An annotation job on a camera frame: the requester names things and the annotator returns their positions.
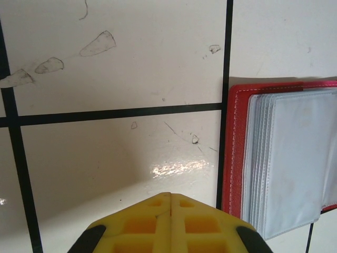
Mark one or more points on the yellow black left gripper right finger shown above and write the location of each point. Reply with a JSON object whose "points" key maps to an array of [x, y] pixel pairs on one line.
{"points": [[205, 232]]}

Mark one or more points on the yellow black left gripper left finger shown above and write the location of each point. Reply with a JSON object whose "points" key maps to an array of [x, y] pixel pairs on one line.
{"points": [[137, 232]]}

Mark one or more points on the red leather card holder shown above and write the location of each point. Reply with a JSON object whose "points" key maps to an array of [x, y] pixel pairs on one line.
{"points": [[234, 158]]}

